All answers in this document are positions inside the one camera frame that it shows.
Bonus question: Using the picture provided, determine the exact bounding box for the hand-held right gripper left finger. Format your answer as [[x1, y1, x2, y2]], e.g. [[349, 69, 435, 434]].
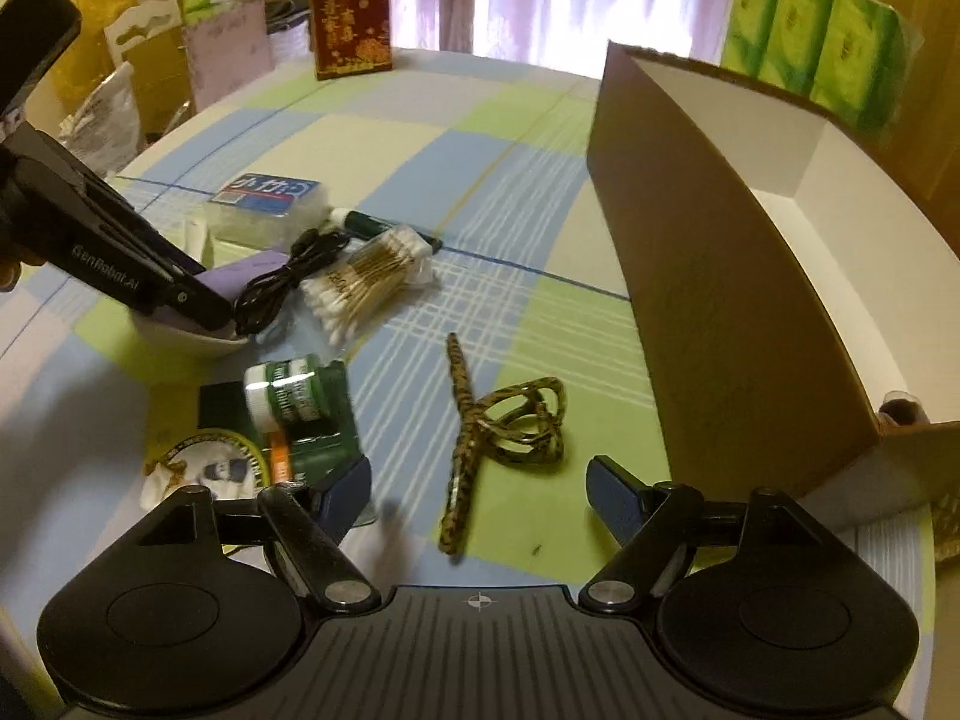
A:
[[139, 456, 380, 612]]

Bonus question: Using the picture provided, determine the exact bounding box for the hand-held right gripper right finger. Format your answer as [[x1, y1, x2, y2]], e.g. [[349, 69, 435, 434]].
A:
[[585, 454, 809, 616]]

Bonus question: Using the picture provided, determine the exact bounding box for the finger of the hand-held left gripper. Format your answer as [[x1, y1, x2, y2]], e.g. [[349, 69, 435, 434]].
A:
[[139, 276, 233, 334], [77, 167, 207, 276]]

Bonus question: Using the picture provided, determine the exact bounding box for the white plastic spoon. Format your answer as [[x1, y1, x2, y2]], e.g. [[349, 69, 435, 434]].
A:
[[131, 214, 254, 359]]

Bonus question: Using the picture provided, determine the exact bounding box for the purple pad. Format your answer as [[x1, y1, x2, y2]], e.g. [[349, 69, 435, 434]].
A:
[[196, 250, 291, 305]]

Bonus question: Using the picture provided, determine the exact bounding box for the dark green box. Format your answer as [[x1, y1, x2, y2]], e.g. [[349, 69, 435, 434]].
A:
[[199, 360, 362, 490]]

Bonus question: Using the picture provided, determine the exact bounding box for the white cap green bottle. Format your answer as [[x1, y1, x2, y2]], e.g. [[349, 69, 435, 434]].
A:
[[243, 356, 325, 434]]

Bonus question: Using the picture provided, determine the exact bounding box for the clear box with blue label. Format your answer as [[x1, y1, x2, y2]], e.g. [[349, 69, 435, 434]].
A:
[[204, 174, 332, 251]]

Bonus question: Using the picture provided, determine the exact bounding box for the round badge card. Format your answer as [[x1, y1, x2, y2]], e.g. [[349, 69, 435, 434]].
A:
[[141, 427, 275, 512]]

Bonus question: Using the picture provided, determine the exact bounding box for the leopard print cord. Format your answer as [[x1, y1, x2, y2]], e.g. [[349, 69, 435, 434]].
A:
[[437, 331, 568, 565]]

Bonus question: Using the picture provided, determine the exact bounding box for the bag of cotton swabs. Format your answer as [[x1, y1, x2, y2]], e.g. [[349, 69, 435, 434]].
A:
[[300, 223, 437, 350]]

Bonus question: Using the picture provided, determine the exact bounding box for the brown cardboard box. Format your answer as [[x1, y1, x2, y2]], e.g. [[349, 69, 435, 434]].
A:
[[587, 40, 960, 524]]

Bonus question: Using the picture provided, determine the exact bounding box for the checked cloth desktop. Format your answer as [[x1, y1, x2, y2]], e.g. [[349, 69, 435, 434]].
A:
[[0, 45, 940, 720]]

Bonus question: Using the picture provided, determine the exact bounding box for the clear plastic bag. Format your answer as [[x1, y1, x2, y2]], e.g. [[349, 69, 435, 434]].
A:
[[58, 64, 144, 175]]

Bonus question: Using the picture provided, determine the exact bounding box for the gold and white gift bag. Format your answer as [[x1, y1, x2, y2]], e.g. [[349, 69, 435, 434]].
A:
[[103, 0, 193, 140]]

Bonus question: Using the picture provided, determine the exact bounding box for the green marker pen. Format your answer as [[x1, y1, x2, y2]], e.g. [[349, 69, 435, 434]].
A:
[[330, 207, 444, 253]]

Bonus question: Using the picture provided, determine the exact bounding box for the light purple paper bag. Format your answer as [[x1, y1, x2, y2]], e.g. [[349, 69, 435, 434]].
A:
[[182, 0, 275, 115]]

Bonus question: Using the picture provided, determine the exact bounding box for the yellow plastic bag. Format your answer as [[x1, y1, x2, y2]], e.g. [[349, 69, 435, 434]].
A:
[[71, 0, 141, 128]]

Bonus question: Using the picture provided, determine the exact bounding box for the red gift box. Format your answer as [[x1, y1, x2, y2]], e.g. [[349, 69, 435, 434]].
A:
[[307, 0, 395, 82]]

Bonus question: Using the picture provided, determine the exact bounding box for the small dark glass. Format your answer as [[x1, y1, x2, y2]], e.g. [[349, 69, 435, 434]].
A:
[[877, 390, 932, 430]]

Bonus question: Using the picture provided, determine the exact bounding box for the green tissue pack bundle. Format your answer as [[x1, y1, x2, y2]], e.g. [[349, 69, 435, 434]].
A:
[[721, 0, 921, 145]]

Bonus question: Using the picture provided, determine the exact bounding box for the black cable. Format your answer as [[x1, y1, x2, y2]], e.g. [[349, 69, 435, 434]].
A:
[[234, 229, 352, 337]]

